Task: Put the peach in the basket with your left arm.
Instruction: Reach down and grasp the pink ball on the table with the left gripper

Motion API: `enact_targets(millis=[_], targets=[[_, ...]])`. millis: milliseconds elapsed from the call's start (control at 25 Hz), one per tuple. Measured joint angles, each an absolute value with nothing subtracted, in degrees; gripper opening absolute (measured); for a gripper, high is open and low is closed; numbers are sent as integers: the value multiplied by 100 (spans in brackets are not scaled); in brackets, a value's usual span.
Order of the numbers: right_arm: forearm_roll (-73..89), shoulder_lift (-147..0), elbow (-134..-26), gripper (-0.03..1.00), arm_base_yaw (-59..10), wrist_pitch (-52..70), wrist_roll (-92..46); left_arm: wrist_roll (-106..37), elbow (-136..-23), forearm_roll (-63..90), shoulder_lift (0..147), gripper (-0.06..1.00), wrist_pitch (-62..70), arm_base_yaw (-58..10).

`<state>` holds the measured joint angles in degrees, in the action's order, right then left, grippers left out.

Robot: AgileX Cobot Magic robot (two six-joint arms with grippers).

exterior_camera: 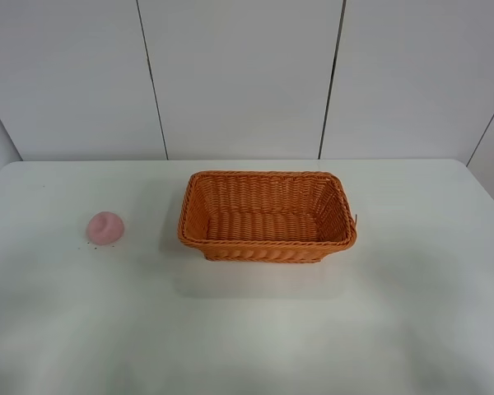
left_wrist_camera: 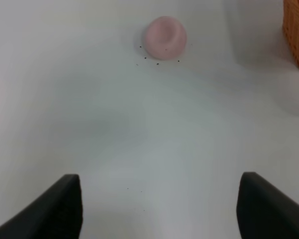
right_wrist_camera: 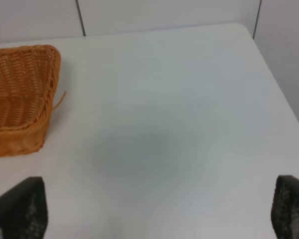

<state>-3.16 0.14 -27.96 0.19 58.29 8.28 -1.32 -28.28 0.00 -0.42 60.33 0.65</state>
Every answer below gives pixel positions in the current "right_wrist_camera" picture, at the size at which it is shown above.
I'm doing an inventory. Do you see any orange wicker basket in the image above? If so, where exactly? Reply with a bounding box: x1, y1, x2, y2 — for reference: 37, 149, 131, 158
0, 45, 61, 157

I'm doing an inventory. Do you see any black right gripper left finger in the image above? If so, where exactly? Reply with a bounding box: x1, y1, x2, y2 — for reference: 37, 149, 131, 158
0, 177, 48, 239

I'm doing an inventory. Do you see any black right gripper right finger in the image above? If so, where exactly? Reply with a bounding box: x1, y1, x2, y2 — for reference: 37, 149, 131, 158
271, 175, 299, 239

